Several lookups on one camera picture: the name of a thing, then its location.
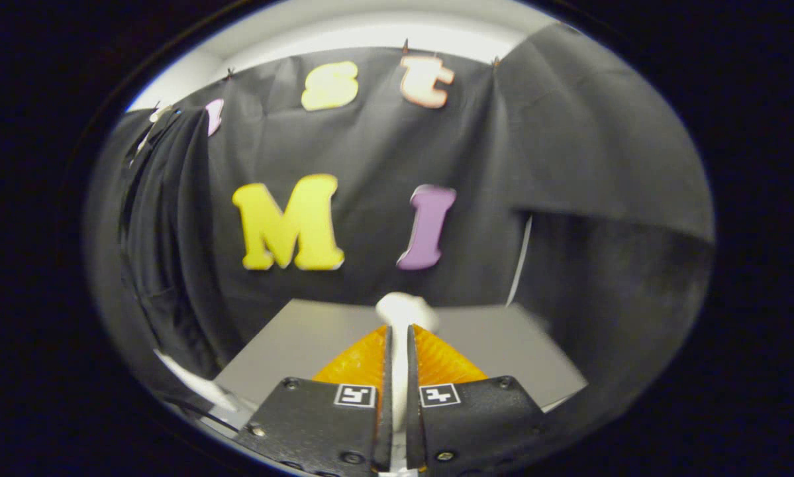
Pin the white clothes hanger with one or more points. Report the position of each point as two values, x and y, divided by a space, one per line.
160 112

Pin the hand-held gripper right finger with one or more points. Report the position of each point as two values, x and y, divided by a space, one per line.
412 424

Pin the grey cabinet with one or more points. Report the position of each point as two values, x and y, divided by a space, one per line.
304 344

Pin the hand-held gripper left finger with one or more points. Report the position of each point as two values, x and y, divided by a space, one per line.
383 430

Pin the black blazer jacket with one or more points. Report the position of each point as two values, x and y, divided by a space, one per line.
171 232

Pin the black backdrop cloth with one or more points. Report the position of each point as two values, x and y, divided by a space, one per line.
370 152

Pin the white shirt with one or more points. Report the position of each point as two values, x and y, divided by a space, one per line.
191 381

